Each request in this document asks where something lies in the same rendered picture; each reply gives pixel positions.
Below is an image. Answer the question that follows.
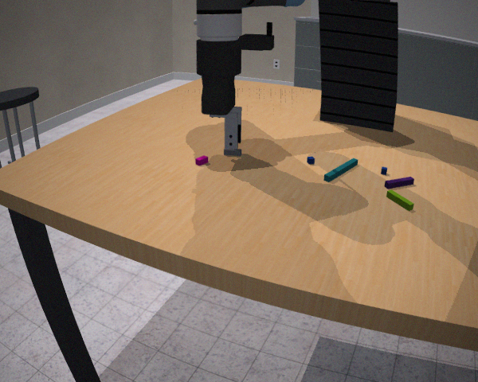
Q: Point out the purple rod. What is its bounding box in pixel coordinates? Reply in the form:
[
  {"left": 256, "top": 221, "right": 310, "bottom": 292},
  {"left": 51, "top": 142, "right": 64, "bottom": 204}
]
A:
[{"left": 385, "top": 177, "right": 414, "bottom": 189}]

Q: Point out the small magenta block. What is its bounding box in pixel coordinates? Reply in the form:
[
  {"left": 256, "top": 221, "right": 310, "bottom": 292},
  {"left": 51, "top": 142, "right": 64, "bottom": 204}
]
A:
[{"left": 195, "top": 155, "right": 208, "bottom": 166}]

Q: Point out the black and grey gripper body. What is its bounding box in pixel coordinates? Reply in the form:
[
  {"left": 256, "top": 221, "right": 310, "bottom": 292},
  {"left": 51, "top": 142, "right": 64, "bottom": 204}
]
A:
[{"left": 194, "top": 14, "right": 274, "bottom": 115}]

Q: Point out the turquoise rod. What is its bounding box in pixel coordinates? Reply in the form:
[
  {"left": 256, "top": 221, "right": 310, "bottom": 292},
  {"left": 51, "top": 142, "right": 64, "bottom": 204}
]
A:
[{"left": 324, "top": 158, "right": 358, "bottom": 182}]

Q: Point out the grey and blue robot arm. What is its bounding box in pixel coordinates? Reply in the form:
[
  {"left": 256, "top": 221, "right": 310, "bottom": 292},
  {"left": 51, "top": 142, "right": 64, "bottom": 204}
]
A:
[{"left": 197, "top": 0, "right": 305, "bottom": 14}]

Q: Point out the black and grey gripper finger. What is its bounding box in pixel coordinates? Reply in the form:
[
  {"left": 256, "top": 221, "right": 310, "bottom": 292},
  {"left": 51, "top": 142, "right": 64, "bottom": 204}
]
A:
[
  {"left": 231, "top": 107, "right": 242, "bottom": 143},
  {"left": 210, "top": 112, "right": 238, "bottom": 149}
]

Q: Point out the lime green rod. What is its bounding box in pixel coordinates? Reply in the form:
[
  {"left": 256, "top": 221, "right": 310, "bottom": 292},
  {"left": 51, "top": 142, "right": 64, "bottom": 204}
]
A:
[{"left": 386, "top": 190, "right": 414, "bottom": 211}]

